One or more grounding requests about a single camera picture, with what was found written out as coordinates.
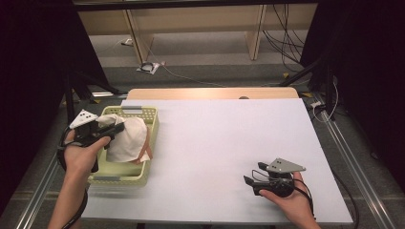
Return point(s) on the white table cover board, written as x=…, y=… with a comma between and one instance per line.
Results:
x=223, y=133

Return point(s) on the person's left hand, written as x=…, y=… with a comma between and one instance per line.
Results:
x=81, y=159

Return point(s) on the black metal stand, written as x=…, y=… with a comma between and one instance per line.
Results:
x=68, y=95
x=329, y=95

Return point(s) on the short aluminium rail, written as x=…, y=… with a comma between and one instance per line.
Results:
x=105, y=94

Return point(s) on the white power adapter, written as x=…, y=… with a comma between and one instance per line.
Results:
x=128, y=42

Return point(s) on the yellow floor tape mark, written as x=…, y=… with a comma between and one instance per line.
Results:
x=286, y=75

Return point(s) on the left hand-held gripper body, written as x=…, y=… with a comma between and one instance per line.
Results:
x=87, y=133

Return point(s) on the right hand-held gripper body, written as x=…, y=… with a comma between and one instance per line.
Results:
x=283, y=167

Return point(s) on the white garment with brown trim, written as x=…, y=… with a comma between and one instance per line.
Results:
x=130, y=143

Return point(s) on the beige wooden shelf unit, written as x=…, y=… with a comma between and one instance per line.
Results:
x=197, y=19

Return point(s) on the aluminium floor rail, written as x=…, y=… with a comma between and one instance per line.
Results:
x=359, y=173
x=40, y=187

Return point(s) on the black curtain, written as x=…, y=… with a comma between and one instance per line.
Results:
x=31, y=63
x=375, y=63

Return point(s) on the light green perforated plastic basket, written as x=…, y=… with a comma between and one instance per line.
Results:
x=124, y=173

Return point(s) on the person's right hand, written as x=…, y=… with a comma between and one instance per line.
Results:
x=294, y=203

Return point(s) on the dark round table grommet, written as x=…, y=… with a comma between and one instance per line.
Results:
x=244, y=97

